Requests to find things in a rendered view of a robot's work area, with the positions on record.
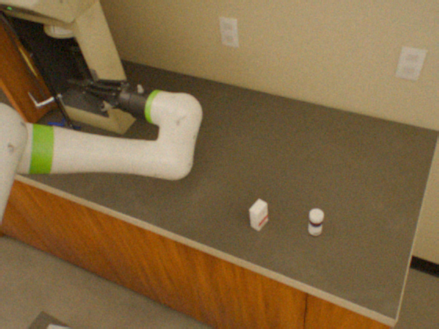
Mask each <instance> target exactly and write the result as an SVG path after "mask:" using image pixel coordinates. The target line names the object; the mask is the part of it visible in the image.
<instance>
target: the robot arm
mask: <svg viewBox="0 0 439 329"><path fill-rule="evenodd" d="M67 83H68V84H69V86H70V87H71V90H75V91H78V92H80V93H82V95H83V97H84V99H85V100H86V101H87V102H88V103H91V104H92V105H93V106H96V107H98V108H100V109H101V110H102V112H103V113H104V114H105V113H106V112H107V110H108V109H110V108H112V109H119V110H121V111H123V112H125V113H127V114H131V115H132V117H133V118H135V119H138V120H140V121H147V122H150V123H152V124H155V125H159V137H158V140H157V141H146V140H136V139H120V138H114V137H109V136H99V135H95V134H91V133H83V132H76V131H73V130H70V129H66V128H61V127H57V126H55V125H53V126H52V127H51V126H47V125H38V124H29V123H25V122H24V120H23V118H22V117H21V116H20V115H19V114H18V113H17V111H15V110H14V109H13V108H12V107H8V106H6V105H5V104H4V103H0V228H1V224H2V219H3V215H4V213H5V208H6V205H7V202H8V197H9V192H10V190H11V187H12V184H13V181H14V178H15V175H16V174H21V175H36V174H49V175H56V174H84V173H121V174H130V175H145V176H150V177H155V178H159V179H170V180H177V179H182V178H184V177H185V175H187V174H188V173H189V172H190V170H191V167H192V164H193V156H194V146H195V142H196V139H197V136H198V129H199V127H200V124H201V120H202V115H203V114H202V108H201V105H200V103H199V102H198V101H197V100H196V99H195V98H194V97H193V96H190V95H187V94H184V93H170V92H163V91H160V90H157V89H152V88H146V87H144V86H141V85H137V88H134V87H131V86H130V85H129V81H128V80H114V79H102V78H97V79H96V80H95V82H87V81H78V80H76V79H73V78H69V80H68V81H67ZM101 83H102V84H101ZM102 100H104V101H105V102H106V103H109V104H106V103H105V102H103V101H102Z"/></svg>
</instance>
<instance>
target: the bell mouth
mask: <svg viewBox="0 0 439 329"><path fill-rule="evenodd" d="M44 32H45V33H46V34H48V35H50V36H52V37H54V38H69V37H75V35H74V33H73V32H72V31H71V30H70V29H67V28H64V27H58V26H54V25H51V24H47V23H44Z"/></svg>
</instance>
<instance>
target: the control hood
mask: <svg viewBox="0 0 439 329"><path fill-rule="evenodd" d="M0 5H7V6H11V7H15V8H17V9H21V10H23V11H25V12H28V13H31V14H34V15H36V16H40V17H41V18H46V19H49V20H55V21H60V22H63V23H67V24H68V23H70V22H71V21H72V20H74V16H73V13H72V11H71V9H70V6H69V5H68V3H67V0H0Z"/></svg>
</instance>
